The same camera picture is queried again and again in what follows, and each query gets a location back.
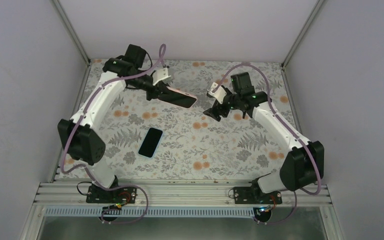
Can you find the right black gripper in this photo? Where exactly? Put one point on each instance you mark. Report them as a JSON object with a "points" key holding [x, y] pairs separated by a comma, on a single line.
{"points": [[214, 114]]}

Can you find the aluminium mounting rail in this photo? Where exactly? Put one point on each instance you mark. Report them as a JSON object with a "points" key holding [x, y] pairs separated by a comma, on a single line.
{"points": [[160, 193]]}

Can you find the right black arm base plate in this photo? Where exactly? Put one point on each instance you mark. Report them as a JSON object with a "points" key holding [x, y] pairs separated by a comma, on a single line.
{"points": [[246, 195]]}

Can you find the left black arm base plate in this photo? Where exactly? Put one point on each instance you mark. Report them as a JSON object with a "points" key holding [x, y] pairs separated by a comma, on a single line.
{"points": [[97, 195]]}

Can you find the black phone in blue case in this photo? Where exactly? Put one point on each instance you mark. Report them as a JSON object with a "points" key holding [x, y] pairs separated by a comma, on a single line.
{"points": [[150, 143]]}

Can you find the floral patterned table mat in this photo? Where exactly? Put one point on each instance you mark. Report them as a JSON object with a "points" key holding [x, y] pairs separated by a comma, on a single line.
{"points": [[195, 146]]}

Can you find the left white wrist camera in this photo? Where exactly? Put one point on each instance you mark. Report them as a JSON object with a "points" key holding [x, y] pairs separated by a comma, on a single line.
{"points": [[163, 75]]}

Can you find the black phone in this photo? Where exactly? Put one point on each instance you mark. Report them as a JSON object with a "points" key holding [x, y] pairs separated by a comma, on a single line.
{"points": [[150, 143], [182, 99]]}

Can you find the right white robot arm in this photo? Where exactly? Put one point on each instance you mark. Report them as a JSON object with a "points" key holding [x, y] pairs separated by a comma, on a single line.
{"points": [[304, 160]]}

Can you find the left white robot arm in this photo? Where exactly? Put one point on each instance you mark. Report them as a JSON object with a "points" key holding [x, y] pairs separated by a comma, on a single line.
{"points": [[82, 147]]}

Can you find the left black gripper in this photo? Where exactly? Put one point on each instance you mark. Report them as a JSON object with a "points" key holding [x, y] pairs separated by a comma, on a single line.
{"points": [[156, 91]]}

